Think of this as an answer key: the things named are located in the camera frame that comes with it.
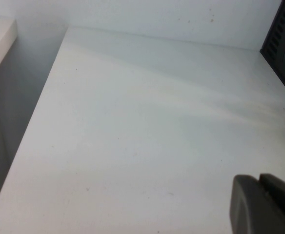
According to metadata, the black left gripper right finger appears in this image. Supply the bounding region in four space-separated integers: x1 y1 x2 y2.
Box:
259 173 285 234

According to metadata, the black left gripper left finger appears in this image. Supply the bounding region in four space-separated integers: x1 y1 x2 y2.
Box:
229 174 280 234

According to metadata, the black plastic book stand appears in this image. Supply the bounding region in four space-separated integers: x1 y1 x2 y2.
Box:
259 0 285 106

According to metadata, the white side cabinet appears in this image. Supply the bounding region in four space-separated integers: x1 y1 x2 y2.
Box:
0 16 19 205

